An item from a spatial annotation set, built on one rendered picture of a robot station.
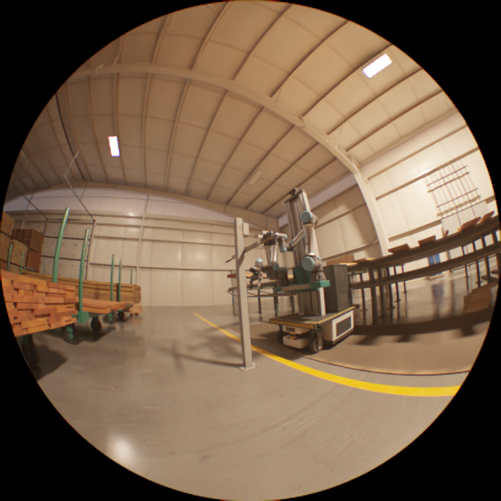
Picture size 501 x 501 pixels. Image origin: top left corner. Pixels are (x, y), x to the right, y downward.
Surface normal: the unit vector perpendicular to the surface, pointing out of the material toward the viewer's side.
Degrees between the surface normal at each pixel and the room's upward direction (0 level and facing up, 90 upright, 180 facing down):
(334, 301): 90
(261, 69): 172
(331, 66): 175
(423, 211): 91
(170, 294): 92
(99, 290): 90
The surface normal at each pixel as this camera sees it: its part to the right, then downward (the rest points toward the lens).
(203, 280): 0.50, -0.30
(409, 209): -0.89, -0.07
